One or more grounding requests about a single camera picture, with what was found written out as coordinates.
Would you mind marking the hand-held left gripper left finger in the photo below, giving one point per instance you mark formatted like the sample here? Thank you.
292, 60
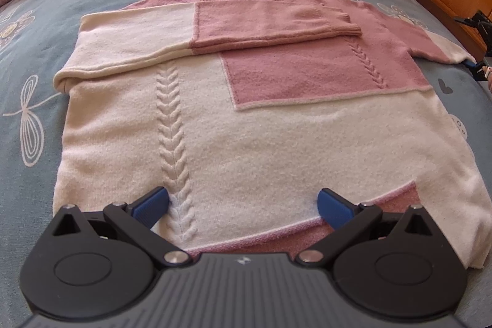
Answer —
150, 207

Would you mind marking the pink and white knit sweater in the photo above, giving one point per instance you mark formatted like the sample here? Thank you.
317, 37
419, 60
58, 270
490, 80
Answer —
269, 143

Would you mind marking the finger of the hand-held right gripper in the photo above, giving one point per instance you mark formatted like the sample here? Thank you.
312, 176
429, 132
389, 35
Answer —
478, 22
478, 68

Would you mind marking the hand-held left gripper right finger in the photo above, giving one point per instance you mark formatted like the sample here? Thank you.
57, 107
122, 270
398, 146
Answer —
334, 209

